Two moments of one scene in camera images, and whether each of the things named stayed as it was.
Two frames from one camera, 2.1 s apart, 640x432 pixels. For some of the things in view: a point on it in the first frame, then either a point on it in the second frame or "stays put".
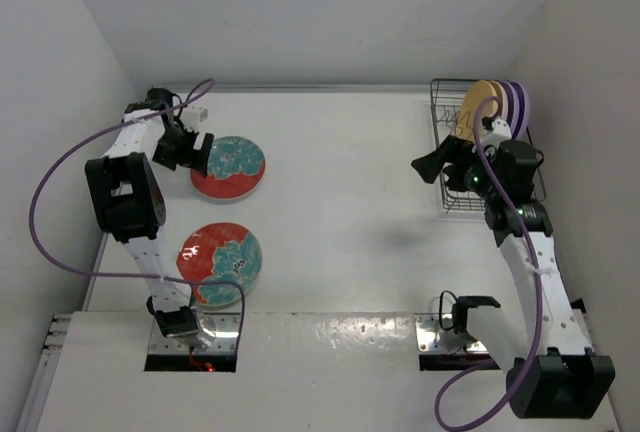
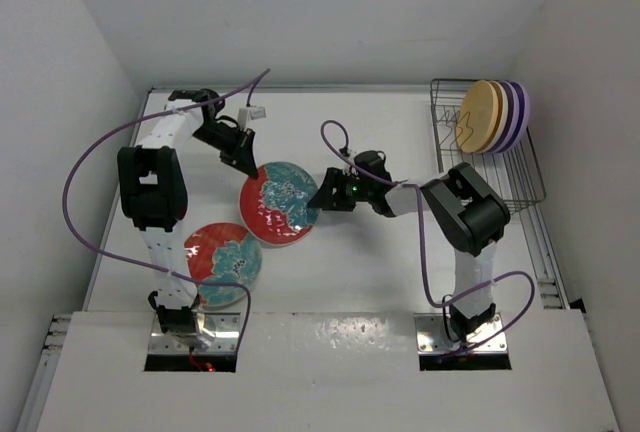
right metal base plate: (432, 338) stays put
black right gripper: (452, 149) to (326, 198)
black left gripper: (189, 158) to (243, 159)
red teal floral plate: (220, 251) stays put
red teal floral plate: (236, 169) to (274, 205)
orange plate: (477, 91) stays put
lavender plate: (524, 113) stays put
